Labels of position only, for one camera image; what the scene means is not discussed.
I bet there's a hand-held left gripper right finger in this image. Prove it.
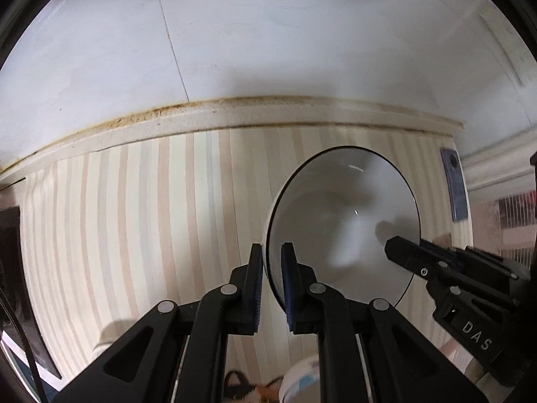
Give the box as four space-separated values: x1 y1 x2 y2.
280 242 467 403

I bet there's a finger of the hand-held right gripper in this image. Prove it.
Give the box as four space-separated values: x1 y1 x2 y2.
420 239 530 281
385 236 517 308

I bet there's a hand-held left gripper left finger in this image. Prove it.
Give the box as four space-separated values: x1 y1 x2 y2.
50 242 265 403

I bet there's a white bowl with dark rim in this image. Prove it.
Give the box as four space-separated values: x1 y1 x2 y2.
262 146 421 315

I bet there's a blue smartphone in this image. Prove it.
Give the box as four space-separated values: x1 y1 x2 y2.
440 148 468 222

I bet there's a white bowl with blue pattern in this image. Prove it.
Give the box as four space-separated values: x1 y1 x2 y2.
279 355 322 403

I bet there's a striped counter mat with cat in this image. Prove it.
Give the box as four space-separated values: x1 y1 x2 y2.
21 128 475 403

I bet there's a black gas stove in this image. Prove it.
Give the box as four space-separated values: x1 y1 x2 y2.
0 206 63 380

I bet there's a glass door with white frame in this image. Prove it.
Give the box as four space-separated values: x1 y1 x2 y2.
459 132 537 263

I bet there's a black cable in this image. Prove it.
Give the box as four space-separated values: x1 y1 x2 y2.
0 294 49 403

